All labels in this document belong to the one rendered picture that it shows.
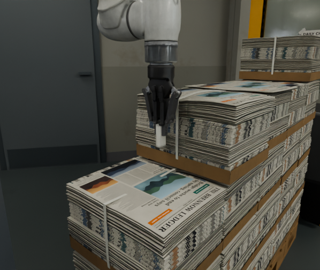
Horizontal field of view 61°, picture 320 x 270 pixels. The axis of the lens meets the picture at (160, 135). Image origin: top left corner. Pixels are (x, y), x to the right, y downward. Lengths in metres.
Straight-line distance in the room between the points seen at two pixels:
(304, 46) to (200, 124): 0.92
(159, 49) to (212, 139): 0.29
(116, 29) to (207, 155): 0.44
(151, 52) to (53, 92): 2.42
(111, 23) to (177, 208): 0.53
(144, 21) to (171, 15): 0.07
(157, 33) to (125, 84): 2.39
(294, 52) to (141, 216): 1.21
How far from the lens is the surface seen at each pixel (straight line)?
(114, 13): 0.81
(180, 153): 0.86
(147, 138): 0.93
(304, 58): 1.58
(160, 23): 0.72
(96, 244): 0.81
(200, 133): 0.80
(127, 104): 3.12
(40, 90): 3.11
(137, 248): 0.68
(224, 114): 0.75
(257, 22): 2.23
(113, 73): 3.08
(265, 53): 1.63
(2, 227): 0.57
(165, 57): 0.72
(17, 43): 3.14
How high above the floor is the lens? 1.17
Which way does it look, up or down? 16 degrees down
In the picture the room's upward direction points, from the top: straight up
